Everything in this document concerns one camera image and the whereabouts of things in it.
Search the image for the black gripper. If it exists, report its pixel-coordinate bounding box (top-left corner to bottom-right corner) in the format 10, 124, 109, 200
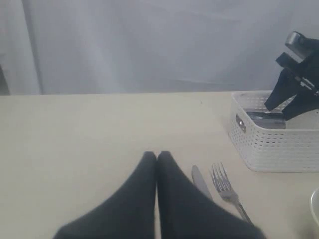
264, 37, 319, 120

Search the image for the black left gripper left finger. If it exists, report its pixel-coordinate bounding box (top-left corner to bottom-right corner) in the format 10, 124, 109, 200
54, 151, 157, 239

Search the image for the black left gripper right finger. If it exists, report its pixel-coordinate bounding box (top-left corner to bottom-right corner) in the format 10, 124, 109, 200
157, 151, 265, 239

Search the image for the silver table knife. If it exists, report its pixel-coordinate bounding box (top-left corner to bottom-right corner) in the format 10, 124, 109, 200
191, 165, 213, 201

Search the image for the shiny steel cup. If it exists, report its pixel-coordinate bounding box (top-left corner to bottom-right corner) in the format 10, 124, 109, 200
246, 111, 286, 129

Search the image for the silver fork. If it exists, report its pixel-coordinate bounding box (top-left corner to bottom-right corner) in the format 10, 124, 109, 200
210, 162, 253, 224

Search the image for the white perforated plastic basket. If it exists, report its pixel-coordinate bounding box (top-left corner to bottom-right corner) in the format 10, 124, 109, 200
229, 91, 319, 172

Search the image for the beige ceramic bowl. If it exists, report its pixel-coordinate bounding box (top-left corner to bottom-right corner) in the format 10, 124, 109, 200
310, 188, 319, 225

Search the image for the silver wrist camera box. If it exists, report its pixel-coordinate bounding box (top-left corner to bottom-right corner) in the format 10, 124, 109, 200
285, 31, 306, 59

